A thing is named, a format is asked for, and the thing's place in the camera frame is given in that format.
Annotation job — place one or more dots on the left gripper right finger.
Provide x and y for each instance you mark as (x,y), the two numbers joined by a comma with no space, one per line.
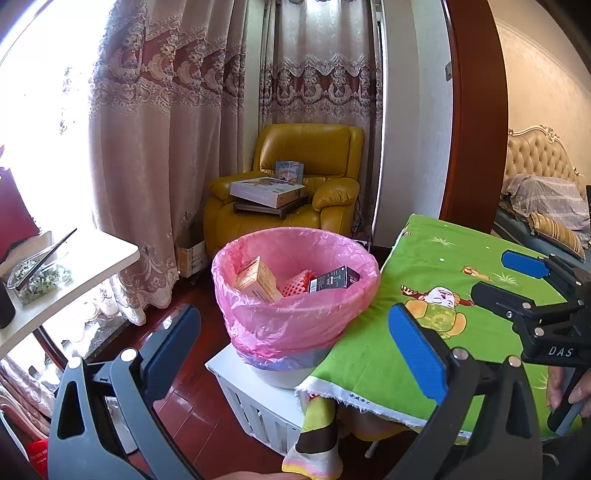
(485,424)

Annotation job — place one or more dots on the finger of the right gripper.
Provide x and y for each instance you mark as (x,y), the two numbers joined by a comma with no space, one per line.
(503,303)
(525,264)

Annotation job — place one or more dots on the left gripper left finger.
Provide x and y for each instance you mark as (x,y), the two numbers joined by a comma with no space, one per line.
(83,442)

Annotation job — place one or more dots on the black small carton box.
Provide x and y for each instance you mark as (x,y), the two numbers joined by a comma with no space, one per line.
(340,278)

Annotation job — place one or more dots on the white orange medicine box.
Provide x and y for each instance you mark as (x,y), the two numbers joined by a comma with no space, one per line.
(257,281)

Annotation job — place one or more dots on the red white foam fruit net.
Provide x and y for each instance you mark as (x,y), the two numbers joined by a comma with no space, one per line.
(298,284)

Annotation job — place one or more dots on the white trash bin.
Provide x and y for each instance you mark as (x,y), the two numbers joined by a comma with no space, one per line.
(286,378)

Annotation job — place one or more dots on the striped gold pillow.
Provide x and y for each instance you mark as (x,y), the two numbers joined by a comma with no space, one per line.
(557,234)

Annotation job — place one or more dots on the blue bed mattress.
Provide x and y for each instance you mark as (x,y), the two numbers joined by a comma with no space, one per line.
(510,228)

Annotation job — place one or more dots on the grey blue blanket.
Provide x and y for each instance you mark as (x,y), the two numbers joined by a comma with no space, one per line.
(553,197)

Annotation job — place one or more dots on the green cartoon tablecloth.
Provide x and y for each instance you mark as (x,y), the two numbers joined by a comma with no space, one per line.
(364,387)

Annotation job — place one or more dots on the beige tufted headboard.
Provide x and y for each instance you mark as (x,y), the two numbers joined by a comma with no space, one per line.
(539,151)

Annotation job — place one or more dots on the glass food container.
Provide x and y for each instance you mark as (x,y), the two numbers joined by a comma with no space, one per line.
(48,278)

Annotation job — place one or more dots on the white plastic stool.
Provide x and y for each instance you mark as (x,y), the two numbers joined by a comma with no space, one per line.
(266,413)

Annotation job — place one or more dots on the black chopsticks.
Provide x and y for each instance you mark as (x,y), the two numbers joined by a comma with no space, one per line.
(31,272)

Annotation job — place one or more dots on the cardboard box on floor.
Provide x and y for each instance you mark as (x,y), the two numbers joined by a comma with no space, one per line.
(190,251)

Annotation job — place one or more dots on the yellow leather armchair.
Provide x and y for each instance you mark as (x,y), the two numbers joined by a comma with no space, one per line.
(332,156)

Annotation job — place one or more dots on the small blue box on armchair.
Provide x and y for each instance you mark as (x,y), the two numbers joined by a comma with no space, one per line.
(289,171)

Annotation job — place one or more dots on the flat white box on armchair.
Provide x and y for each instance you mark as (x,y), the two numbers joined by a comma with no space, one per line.
(267,191)

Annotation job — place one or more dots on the pink lace curtain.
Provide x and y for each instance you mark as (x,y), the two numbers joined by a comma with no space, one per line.
(180,86)

